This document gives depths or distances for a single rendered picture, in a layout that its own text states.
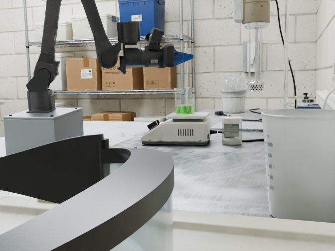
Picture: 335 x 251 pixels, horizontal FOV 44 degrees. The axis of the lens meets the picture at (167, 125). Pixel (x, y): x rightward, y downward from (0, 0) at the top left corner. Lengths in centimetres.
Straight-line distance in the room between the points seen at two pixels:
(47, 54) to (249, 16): 75
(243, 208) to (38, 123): 65
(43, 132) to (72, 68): 260
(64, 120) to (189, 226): 100
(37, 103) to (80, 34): 251
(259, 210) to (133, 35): 70
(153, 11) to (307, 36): 127
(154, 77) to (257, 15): 198
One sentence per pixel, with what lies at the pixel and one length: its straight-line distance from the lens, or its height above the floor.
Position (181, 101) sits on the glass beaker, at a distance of 124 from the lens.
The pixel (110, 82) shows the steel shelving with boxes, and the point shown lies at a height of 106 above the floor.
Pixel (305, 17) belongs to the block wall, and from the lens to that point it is 367.
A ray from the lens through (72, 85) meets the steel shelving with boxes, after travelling 373.
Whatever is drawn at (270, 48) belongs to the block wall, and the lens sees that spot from 365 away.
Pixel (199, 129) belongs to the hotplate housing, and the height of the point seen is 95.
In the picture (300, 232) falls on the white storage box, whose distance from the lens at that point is 18.
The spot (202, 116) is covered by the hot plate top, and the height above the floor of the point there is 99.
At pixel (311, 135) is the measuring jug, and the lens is 57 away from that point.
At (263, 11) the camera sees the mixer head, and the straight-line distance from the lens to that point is 160.
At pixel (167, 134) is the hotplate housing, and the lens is 123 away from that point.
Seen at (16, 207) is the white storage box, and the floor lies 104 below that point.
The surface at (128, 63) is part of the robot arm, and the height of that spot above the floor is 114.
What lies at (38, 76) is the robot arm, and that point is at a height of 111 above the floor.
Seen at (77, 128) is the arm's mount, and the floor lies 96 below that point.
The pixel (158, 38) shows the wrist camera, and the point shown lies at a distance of 122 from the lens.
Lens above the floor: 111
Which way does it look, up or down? 7 degrees down
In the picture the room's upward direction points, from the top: 1 degrees counter-clockwise
